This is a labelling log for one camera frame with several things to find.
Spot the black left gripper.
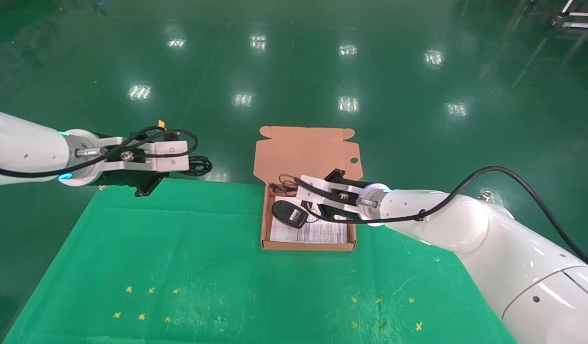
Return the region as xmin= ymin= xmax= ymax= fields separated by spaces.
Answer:
xmin=101 ymin=157 xmax=203 ymax=198

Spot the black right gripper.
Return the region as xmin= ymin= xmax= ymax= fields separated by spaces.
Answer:
xmin=305 ymin=168 xmax=375 ymax=223

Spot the black data cable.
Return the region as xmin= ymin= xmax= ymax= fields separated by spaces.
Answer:
xmin=186 ymin=155 xmax=213 ymax=178

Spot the black wired computer mouse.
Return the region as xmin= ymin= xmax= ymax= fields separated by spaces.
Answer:
xmin=268 ymin=173 xmax=323 ymax=229

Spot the open brown cardboard box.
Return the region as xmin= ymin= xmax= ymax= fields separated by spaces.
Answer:
xmin=253 ymin=126 xmax=364 ymax=252

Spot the white printed instruction sheet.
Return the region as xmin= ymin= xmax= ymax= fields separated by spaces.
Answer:
xmin=269 ymin=195 xmax=348 ymax=244

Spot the green table mat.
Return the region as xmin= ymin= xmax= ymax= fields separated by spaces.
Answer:
xmin=2 ymin=175 xmax=524 ymax=344

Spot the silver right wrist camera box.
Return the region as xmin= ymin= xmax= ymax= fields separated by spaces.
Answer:
xmin=295 ymin=175 xmax=372 ymax=216

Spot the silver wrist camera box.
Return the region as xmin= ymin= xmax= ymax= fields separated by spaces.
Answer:
xmin=295 ymin=175 xmax=372 ymax=216
xmin=99 ymin=137 xmax=190 ymax=175

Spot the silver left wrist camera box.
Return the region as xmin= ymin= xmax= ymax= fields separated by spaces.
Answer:
xmin=99 ymin=137 xmax=190 ymax=175

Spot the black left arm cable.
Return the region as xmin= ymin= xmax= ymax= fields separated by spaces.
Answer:
xmin=0 ymin=126 xmax=199 ymax=179

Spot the white wheeled cart frame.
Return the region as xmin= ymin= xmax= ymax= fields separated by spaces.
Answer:
xmin=550 ymin=0 xmax=588 ymax=30

